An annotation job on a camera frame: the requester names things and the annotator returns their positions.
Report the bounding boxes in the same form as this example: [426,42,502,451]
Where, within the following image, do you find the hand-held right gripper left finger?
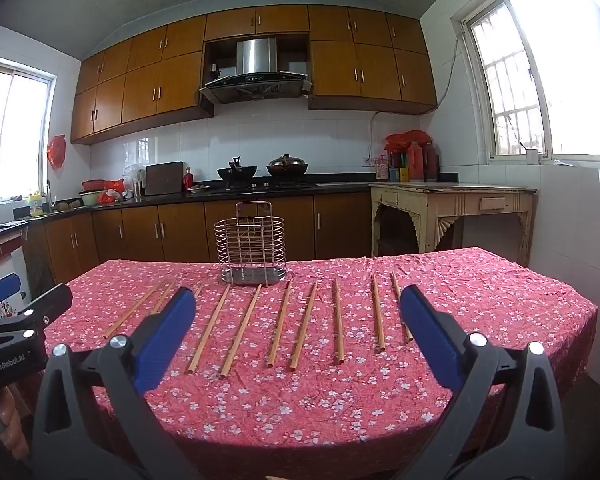
[30,286,197,480]

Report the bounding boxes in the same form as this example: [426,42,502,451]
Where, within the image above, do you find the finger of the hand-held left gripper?
[0,284,74,352]
[0,273,22,318]

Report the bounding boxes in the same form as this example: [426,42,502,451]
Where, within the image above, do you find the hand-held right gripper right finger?
[399,285,566,480]

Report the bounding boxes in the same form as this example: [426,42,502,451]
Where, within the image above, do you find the metal wire chopstick holder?
[214,201,288,287]

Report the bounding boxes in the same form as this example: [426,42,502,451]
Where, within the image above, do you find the person's left hand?
[0,384,32,463]

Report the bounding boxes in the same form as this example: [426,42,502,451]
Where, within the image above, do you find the wooden base cabinets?
[22,192,372,286]

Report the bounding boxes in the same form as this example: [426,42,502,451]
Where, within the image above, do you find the cream wooden side table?
[369,182,537,267]

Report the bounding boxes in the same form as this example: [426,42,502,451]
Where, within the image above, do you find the black kitchen countertop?
[0,179,458,243]

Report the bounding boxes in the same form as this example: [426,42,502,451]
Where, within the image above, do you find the red floral tablecloth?
[17,246,598,480]

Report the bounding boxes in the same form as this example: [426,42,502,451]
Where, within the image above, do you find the red hanging plastic bag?
[47,135,67,168]

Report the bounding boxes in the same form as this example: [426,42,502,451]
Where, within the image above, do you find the white plastic bag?
[124,164,147,191]

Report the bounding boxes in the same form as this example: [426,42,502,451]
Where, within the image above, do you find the small sliding window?
[0,54,57,207]

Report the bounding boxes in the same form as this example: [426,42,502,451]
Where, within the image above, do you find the dark cutting board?
[145,161,185,196]

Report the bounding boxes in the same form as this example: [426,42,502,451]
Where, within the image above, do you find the large red plastic bottle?
[407,141,425,182]

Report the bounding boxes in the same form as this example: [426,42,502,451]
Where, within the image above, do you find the dark red bottle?
[423,141,440,182]

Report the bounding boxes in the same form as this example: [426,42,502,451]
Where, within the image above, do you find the black wok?
[217,156,257,183]

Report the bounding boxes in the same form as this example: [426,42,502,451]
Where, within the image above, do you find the gas stove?
[225,180,318,192]

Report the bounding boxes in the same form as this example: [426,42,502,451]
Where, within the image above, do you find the dark pan with lid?
[266,154,309,177]

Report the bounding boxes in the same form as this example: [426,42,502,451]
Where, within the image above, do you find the large barred window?
[450,0,600,163]

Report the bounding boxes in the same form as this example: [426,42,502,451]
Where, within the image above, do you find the steel range hood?
[199,38,312,106]

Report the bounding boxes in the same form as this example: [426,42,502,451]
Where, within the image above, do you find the wooden wall cabinets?
[71,4,438,146]

